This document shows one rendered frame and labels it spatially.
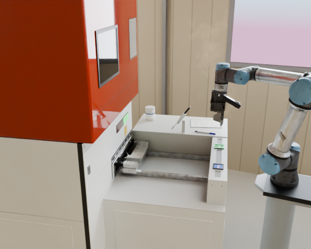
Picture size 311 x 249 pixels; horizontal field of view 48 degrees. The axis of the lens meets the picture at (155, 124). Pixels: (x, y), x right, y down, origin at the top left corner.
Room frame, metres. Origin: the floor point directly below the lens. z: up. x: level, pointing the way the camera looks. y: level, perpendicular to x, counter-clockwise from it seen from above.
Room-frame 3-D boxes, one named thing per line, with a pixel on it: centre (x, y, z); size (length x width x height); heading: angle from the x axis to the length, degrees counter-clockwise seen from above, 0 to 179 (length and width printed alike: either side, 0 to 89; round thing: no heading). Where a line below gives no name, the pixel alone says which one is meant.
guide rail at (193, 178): (1.78, -0.05, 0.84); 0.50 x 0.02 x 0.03; 79
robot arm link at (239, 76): (1.83, -0.45, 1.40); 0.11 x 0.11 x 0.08; 41
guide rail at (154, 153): (2.04, -0.10, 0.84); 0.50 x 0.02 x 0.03; 79
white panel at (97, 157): (1.76, 0.24, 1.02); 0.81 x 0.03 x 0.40; 169
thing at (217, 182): (1.77, -0.36, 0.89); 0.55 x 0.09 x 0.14; 169
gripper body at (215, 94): (1.90, -0.36, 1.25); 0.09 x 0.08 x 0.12; 79
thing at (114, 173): (1.93, 0.20, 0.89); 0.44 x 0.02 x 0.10; 169
